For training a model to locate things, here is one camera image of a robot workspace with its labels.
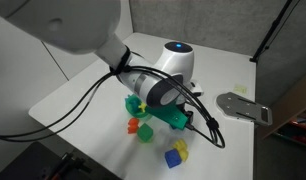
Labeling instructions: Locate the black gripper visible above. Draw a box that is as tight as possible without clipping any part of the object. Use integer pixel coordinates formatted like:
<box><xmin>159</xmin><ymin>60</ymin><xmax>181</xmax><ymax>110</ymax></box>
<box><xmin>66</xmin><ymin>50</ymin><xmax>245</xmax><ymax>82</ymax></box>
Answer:
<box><xmin>176</xmin><ymin>104</ymin><xmax>194</xmax><ymax>127</ymax></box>

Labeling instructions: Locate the yellow cross-shaped block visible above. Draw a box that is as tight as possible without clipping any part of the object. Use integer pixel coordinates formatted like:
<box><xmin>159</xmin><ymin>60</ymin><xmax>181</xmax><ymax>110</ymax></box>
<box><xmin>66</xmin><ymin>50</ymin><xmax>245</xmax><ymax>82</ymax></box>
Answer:
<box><xmin>172</xmin><ymin>139</ymin><xmax>189</xmax><ymax>161</ymax></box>

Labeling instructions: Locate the yellow star-shaped block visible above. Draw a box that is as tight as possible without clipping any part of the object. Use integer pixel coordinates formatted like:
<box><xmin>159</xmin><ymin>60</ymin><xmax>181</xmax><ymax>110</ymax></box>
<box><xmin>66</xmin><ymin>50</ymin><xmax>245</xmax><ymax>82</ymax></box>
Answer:
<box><xmin>138</xmin><ymin>102</ymin><xmax>147</xmax><ymax>113</ymax></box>

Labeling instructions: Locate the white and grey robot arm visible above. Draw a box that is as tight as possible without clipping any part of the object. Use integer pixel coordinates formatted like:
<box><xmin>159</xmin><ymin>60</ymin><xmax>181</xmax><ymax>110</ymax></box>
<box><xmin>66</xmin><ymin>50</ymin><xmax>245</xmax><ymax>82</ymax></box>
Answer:
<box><xmin>0</xmin><ymin>0</ymin><xmax>194</xmax><ymax>129</ymax></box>

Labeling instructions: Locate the teal block in bowl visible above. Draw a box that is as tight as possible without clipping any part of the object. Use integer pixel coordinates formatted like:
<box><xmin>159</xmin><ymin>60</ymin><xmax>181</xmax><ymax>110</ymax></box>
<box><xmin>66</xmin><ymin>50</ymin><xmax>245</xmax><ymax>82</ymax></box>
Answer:
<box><xmin>125</xmin><ymin>95</ymin><xmax>140</xmax><ymax>111</ymax></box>

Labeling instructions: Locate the green plastic bowl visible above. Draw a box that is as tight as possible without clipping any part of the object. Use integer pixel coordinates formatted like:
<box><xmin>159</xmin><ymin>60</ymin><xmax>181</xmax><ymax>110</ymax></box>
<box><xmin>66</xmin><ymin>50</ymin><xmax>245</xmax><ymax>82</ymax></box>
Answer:
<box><xmin>125</xmin><ymin>95</ymin><xmax>152</xmax><ymax>120</ymax></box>

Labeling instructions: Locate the grey metal mounting plate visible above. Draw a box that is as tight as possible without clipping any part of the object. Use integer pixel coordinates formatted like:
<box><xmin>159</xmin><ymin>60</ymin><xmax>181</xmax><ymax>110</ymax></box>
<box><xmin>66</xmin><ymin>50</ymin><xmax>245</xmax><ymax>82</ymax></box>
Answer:
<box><xmin>216</xmin><ymin>92</ymin><xmax>273</xmax><ymax>126</ymax></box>

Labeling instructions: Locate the blue cube block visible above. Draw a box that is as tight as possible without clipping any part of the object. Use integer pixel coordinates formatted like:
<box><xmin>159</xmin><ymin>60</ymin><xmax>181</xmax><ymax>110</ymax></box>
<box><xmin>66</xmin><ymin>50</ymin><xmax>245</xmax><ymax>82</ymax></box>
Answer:
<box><xmin>164</xmin><ymin>149</ymin><xmax>182</xmax><ymax>168</ymax></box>

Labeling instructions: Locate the green cube block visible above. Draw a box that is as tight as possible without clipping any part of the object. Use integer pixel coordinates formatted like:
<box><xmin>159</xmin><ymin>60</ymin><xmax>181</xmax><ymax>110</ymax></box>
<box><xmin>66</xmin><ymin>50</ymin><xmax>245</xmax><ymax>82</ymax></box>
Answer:
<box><xmin>137</xmin><ymin>123</ymin><xmax>153</xmax><ymax>143</ymax></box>

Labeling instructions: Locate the yellow sticky note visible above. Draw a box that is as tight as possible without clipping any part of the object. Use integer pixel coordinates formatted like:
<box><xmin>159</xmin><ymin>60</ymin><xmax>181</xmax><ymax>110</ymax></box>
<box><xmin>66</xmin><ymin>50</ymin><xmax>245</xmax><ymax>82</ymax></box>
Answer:
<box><xmin>234</xmin><ymin>84</ymin><xmax>247</xmax><ymax>94</ymax></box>

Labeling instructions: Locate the orange-red shaped block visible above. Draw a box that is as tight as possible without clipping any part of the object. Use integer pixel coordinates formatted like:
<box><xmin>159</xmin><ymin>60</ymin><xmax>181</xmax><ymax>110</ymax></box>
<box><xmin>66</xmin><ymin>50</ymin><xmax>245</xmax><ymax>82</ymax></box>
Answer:
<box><xmin>128</xmin><ymin>118</ymin><xmax>139</xmax><ymax>134</ymax></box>

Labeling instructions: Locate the wooden shelf unit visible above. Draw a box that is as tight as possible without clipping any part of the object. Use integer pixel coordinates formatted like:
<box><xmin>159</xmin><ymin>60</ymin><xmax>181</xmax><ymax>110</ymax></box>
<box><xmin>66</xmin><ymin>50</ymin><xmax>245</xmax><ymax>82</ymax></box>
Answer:
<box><xmin>256</xmin><ymin>75</ymin><xmax>306</xmax><ymax>140</ymax></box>

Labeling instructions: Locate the black vertical stand pole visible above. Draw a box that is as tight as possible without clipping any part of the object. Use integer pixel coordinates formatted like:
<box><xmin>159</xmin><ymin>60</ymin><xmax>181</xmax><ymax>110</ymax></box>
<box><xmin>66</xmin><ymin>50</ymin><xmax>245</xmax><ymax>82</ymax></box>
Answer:
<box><xmin>249</xmin><ymin>0</ymin><xmax>294</xmax><ymax>63</ymax></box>

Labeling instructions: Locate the black equipment at table edge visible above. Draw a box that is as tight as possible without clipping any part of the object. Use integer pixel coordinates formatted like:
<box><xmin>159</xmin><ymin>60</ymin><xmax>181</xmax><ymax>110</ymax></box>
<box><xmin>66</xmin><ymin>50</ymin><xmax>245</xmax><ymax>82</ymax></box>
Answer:
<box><xmin>0</xmin><ymin>142</ymin><xmax>122</xmax><ymax>180</ymax></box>

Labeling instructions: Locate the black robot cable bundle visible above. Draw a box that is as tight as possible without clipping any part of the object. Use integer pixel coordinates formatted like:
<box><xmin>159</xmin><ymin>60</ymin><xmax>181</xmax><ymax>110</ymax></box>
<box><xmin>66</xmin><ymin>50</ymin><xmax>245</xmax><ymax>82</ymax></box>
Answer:
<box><xmin>0</xmin><ymin>46</ymin><xmax>226</xmax><ymax>150</ymax></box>

